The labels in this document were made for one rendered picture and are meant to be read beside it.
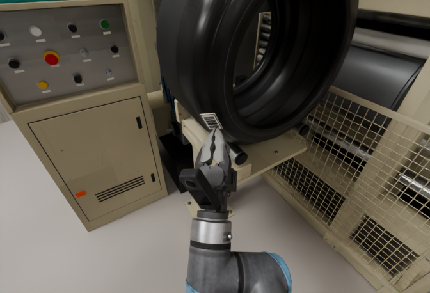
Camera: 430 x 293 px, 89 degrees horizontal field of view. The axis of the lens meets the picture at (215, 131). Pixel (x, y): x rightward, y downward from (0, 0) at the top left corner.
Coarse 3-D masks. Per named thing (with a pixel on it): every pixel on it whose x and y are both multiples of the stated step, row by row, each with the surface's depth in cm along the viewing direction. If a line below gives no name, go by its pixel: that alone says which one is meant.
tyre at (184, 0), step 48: (192, 0) 42; (240, 0) 39; (288, 0) 75; (336, 0) 64; (192, 48) 43; (288, 48) 85; (336, 48) 64; (192, 96) 49; (240, 96) 88; (288, 96) 83; (240, 144) 67
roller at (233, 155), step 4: (192, 116) 84; (208, 132) 76; (228, 144) 68; (232, 144) 68; (236, 144) 69; (232, 148) 66; (236, 148) 66; (240, 148) 66; (232, 152) 66; (236, 152) 65; (240, 152) 65; (244, 152) 65; (232, 156) 66; (236, 156) 65; (240, 156) 64; (244, 156) 65; (232, 160) 66; (236, 160) 64; (240, 160) 65; (244, 160) 66; (240, 164) 66
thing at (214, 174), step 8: (200, 168) 52; (208, 168) 51; (216, 168) 50; (232, 168) 53; (208, 176) 50; (216, 176) 49; (224, 176) 50; (232, 176) 53; (216, 184) 48; (224, 184) 48; (232, 184) 52; (216, 192) 49; (224, 192) 52; (224, 200) 52; (224, 208) 51; (200, 216) 47; (208, 216) 46; (216, 216) 46; (224, 216) 47
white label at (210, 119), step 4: (204, 116) 52; (208, 116) 52; (212, 116) 51; (216, 116) 51; (204, 120) 53; (208, 120) 53; (212, 120) 53; (216, 120) 52; (208, 124) 54; (212, 124) 54; (216, 124) 54; (220, 124) 53; (208, 128) 56; (212, 128) 55; (220, 128) 55
